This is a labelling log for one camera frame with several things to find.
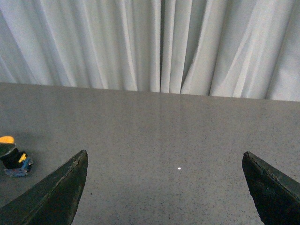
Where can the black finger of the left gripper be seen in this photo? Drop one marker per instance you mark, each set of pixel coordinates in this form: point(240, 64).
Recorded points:
point(6, 148)

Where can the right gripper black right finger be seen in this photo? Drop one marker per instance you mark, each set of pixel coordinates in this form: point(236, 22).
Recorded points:
point(276, 195)

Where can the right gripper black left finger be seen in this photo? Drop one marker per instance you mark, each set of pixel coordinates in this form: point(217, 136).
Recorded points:
point(52, 201)

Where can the yellow push button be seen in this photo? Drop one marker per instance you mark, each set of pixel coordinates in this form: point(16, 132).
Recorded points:
point(16, 163)

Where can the white pleated curtain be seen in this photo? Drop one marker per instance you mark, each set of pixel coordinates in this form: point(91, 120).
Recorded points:
point(229, 48)

